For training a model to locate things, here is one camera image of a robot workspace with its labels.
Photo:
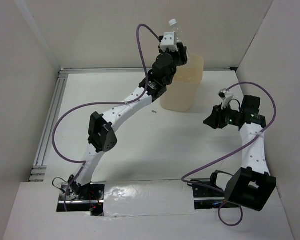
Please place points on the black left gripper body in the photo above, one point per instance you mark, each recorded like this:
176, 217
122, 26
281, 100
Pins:
181, 55

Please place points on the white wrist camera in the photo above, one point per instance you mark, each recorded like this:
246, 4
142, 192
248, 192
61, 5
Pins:
169, 42
226, 97

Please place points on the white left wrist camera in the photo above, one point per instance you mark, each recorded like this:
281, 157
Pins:
169, 42

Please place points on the clear bottle white cap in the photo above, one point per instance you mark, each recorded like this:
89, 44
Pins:
174, 27

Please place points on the beige plastic bin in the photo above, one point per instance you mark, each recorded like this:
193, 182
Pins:
181, 94

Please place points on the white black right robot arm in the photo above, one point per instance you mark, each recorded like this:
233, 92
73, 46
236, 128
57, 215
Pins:
252, 185

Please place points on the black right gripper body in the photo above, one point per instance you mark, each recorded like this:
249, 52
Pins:
230, 116

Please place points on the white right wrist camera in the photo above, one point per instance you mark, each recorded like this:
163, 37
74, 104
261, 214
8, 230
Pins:
226, 97

